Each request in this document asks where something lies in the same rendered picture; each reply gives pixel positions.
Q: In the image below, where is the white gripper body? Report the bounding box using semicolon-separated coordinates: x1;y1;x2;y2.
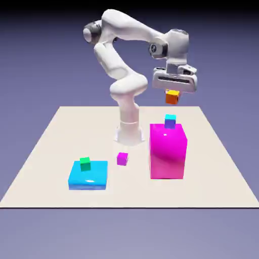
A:
152;67;198;94

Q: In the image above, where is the small orange cube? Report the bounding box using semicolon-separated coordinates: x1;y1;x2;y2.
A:
165;89;180;105

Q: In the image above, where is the small blue cube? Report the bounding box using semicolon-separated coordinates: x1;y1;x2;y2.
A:
164;114;177;130

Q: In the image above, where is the small magenta cube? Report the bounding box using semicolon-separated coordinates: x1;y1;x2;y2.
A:
116;152;129;166

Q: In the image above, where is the small green cube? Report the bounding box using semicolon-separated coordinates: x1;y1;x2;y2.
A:
79;156;92;172

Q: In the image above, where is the large magenta box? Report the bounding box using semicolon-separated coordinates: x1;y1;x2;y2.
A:
149;123;188;180

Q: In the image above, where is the large cyan box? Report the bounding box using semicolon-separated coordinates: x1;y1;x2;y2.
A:
67;160;108;191

